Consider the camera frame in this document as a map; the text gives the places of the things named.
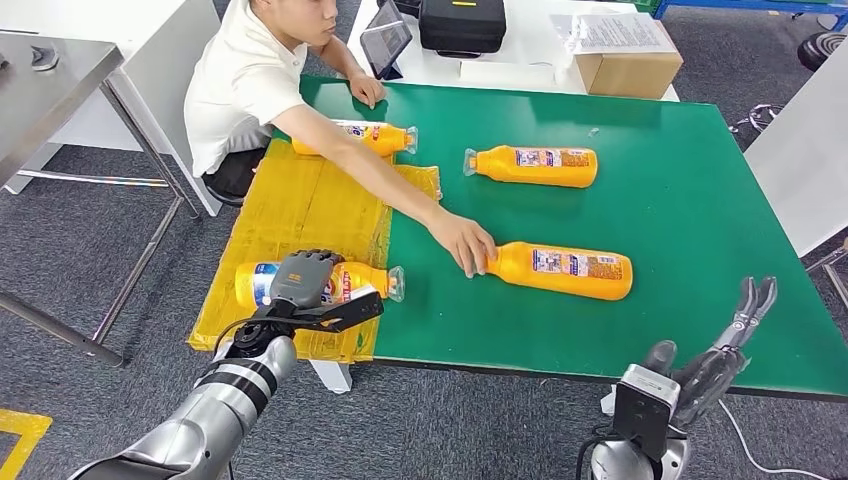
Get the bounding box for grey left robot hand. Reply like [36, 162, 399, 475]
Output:
[268, 248, 346, 313]

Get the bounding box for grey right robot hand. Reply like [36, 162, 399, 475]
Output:
[642, 276, 780, 432]

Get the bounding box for orange detergent bottle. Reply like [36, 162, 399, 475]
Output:
[234, 259, 407, 310]
[291, 120, 420, 159]
[462, 144, 600, 190]
[485, 241, 635, 303]

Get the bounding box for yellow taped cardboard sheet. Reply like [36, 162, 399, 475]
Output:
[187, 137, 443, 366]

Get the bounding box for person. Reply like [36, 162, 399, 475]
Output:
[184, 0, 499, 280]

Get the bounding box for white board panel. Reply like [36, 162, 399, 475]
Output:
[743, 39, 848, 258]

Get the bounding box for grey tablet on stand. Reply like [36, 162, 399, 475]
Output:
[359, 0, 413, 81]

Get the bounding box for black carrying case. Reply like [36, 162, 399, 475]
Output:
[418, 0, 508, 58]

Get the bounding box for yellow floor tape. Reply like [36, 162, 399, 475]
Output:
[0, 408, 54, 480]

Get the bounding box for brown cardboard box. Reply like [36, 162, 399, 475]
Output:
[574, 49, 685, 101]

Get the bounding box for steel table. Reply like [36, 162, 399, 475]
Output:
[0, 31, 202, 368]

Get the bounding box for white table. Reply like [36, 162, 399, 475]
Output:
[344, 0, 682, 103]

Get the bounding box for black round stool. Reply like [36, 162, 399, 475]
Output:
[798, 29, 848, 72]

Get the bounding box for printed paper in sleeve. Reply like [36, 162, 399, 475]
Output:
[549, 11, 680, 56]

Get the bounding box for blue metal rack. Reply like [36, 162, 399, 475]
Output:
[654, 0, 848, 31]

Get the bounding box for white floor cable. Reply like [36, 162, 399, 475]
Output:
[715, 397, 837, 480]

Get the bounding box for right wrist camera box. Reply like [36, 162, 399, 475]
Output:
[612, 364, 684, 462]

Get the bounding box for metal frame leg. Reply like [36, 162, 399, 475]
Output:
[804, 241, 848, 306]

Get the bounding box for white cable bundle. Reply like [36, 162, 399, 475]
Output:
[729, 102, 788, 135]

